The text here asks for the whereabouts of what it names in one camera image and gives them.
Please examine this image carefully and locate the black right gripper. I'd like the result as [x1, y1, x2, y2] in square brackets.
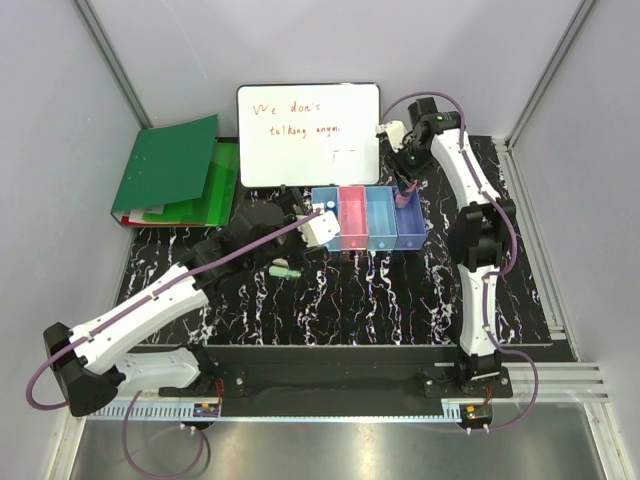
[382, 139, 433, 193]

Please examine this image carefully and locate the light blue bin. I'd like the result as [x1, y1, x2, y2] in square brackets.
[311, 187, 341, 252]
[365, 186, 397, 251]

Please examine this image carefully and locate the purple plastic bin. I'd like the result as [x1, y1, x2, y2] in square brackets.
[394, 191, 427, 251]

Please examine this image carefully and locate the pink plastic bin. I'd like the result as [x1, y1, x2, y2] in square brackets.
[338, 186, 369, 251]

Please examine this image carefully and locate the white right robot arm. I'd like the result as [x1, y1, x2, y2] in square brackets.
[376, 92, 518, 397]

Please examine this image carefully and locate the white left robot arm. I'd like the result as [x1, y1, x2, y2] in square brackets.
[43, 188, 340, 417]

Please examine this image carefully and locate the green translucent file folder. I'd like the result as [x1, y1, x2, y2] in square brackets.
[141, 142, 239, 227]

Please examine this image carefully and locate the green highlighter pen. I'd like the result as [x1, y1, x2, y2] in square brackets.
[268, 265, 301, 280]

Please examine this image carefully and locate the white dry-erase board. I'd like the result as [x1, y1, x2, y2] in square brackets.
[236, 83, 380, 188]

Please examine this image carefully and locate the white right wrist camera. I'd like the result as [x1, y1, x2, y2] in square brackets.
[375, 120, 408, 153]

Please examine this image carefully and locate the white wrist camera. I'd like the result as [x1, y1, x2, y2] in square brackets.
[375, 120, 408, 153]
[296, 203, 341, 247]

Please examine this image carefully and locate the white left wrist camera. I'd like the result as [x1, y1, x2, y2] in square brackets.
[296, 203, 341, 247]

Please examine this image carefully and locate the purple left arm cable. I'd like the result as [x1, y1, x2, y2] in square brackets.
[25, 207, 324, 476]

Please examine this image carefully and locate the green ring binder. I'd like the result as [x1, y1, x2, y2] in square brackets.
[111, 114, 218, 225]

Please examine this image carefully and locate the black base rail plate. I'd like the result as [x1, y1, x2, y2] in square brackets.
[157, 343, 514, 419]

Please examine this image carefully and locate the aluminium frame rail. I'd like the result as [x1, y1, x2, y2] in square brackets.
[85, 363, 608, 423]

